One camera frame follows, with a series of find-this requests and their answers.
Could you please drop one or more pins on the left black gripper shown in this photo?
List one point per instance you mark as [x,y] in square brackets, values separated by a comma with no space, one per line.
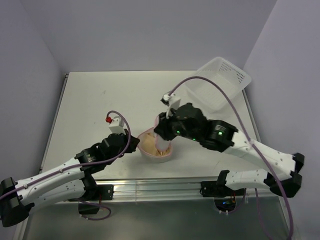
[132,144]

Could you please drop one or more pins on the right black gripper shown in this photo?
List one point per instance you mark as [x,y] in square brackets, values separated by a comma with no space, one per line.
[162,128]

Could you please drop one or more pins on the white mesh laundry bag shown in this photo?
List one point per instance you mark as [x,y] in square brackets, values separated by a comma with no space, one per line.
[160,145]

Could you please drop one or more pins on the beige bra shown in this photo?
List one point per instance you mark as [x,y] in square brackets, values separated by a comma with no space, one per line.
[148,146]

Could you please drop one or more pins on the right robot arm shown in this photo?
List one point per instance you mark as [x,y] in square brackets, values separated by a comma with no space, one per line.
[277,171]

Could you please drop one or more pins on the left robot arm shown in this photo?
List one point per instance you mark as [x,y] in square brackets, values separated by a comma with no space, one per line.
[86,163]

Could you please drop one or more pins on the white plastic basket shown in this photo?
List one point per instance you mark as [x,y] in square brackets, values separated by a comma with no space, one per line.
[230,78]

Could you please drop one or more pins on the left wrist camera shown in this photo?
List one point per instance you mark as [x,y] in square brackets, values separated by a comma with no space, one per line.
[116,125]

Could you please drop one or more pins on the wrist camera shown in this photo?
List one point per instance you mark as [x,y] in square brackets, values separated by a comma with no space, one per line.
[172,101]
[116,125]

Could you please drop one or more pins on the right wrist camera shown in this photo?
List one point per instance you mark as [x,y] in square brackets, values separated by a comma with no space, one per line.
[172,101]

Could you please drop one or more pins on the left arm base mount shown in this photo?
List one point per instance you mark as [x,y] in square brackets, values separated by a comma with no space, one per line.
[92,202]

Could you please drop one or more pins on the aluminium table frame rail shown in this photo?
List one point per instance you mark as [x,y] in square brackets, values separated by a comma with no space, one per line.
[155,187]

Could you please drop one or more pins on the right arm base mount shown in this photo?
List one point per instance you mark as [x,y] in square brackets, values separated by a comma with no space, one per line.
[224,197]

